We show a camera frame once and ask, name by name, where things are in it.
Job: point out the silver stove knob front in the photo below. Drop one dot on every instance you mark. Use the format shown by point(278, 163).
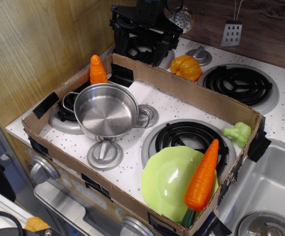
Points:
point(105, 156)

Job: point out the silver stove knob middle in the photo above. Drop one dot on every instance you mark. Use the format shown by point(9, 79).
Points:
point(147, 116)

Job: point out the back right black burner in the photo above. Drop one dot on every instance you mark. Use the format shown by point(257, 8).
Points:
point(244, 83)

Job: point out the silver oven door handle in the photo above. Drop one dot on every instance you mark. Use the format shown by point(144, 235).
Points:
point(78, 214)

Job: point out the sink drain strainer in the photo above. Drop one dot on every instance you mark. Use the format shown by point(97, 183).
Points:
point(261, 223)

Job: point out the silver oven knob left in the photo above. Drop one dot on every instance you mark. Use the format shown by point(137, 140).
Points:
point(42, 171)

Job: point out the front right black burner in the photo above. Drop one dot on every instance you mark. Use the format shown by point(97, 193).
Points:
point(195, 134)

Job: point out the hanging metal slotted spatula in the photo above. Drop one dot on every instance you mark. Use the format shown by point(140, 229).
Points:
point(233, 28)

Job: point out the silver oven knob right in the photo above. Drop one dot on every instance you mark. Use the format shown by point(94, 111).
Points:
point(133, 227)

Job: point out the back left black burner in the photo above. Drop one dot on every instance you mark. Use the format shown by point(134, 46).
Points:
point(144, 51)

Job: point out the orange toy carrot green stem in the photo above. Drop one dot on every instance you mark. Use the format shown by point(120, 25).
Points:
point(199, 188)

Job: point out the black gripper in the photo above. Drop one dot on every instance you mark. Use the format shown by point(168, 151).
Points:
point(145, 20)

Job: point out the silver toy sink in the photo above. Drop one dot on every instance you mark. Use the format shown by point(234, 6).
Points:
point(260, 186)

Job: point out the cardboard fence with black tape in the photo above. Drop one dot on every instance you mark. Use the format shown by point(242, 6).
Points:
point(173, 97)

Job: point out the orange object bottom left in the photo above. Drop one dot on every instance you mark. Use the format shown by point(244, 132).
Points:
point(35, 224)

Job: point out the hanging metal strainer ladle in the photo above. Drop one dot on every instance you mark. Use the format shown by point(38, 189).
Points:
point(183, 17)

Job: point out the green toy broccoli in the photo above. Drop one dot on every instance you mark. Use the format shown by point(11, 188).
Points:
point(240, 133)

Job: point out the silver stove knob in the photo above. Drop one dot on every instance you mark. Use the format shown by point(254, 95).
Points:
point(147, 116)
point(202, 56)
point(105, 156)

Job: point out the stainless steel pot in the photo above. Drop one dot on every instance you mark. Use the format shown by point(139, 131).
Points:
point(105, 111)

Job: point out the black burner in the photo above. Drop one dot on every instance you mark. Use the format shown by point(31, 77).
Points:
point(144, 51)
point(195, 134)
point(244, 83)
point(62, 117)

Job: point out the orange toy pumpkin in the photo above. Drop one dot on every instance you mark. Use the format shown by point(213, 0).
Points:
point(186, 67)

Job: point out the silver oven knob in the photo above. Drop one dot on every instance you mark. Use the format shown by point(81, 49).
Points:
point(133, 227)
point(42, 171)

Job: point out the upright orange toy carrot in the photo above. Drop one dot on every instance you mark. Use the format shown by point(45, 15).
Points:
point(97, 71)

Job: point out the silver stove knob back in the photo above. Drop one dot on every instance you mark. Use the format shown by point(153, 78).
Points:
point(202, 56)

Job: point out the front left black burner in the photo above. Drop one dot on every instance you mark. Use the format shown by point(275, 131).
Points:
point(62, 117)

